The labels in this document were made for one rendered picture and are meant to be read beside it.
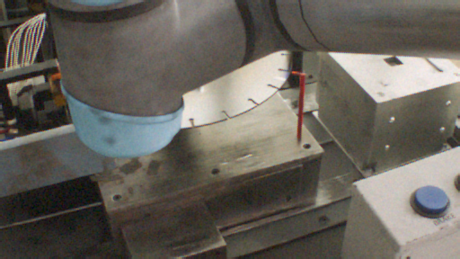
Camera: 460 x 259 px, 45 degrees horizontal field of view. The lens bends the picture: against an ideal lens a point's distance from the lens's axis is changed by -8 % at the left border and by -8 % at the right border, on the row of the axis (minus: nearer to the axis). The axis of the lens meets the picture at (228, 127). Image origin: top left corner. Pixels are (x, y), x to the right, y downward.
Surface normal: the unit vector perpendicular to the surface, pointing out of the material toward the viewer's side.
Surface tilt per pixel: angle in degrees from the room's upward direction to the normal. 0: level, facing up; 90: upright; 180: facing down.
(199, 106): 0
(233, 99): 0
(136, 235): 0
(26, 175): 90
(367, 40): 110
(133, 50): 89
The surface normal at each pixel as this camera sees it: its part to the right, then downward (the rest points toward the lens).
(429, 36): -0.61, 0.72
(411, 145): 0.36, 0.57
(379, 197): -0.02, -0.79
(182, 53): 0.60, 0.21
